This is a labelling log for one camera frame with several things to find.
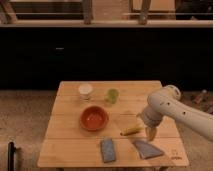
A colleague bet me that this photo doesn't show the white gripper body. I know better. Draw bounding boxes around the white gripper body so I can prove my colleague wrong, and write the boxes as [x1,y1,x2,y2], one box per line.
[139,106,163,128]

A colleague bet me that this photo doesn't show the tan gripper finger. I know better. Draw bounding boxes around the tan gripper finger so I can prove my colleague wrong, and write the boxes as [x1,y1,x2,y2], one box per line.
[145,127,150,140]
[149,128,157,141]

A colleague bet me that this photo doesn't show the yellow banana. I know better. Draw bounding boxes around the yellow banana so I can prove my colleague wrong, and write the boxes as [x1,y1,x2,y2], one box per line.
[120,124,143,136]

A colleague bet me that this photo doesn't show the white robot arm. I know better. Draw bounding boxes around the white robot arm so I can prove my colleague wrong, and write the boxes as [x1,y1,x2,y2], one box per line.
[139,85,213,142]

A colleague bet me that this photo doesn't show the green plastic cup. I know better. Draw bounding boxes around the green plastic cup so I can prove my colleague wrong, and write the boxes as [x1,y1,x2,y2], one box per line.
[106,89,119,104]

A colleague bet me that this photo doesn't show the white plastic cup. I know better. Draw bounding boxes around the white plastic cup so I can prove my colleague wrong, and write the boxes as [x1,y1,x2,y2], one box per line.
[78,84,93,100]

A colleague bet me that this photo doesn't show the blue wedge cloth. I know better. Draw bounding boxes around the blue wedge cloth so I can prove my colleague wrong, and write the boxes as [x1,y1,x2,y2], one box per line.
[133,140,164,159]

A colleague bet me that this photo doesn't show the blue rectangular sponge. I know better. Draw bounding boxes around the blue rectangular sponge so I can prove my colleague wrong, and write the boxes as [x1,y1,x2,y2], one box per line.
[100,139,116,163]

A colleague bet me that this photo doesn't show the wooden folding table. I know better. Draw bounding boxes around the wooden folding table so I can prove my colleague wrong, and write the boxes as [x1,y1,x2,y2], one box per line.
[38,81,189,168]

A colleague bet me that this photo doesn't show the red bowl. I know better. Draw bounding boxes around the red bowl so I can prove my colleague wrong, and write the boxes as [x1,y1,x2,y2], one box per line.
[79,106,109,131]

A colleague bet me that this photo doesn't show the black cabinet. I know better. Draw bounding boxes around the black cabinet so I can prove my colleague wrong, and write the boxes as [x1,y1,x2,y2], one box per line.
[0,27,213,90]

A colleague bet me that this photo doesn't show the black pole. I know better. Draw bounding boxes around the black pole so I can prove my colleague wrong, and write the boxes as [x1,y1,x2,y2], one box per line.
[7,142,16,171]

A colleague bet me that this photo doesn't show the wooden chair legs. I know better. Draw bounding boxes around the wooden chair legs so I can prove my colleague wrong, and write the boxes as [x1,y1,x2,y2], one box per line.
[0,0,151,25]

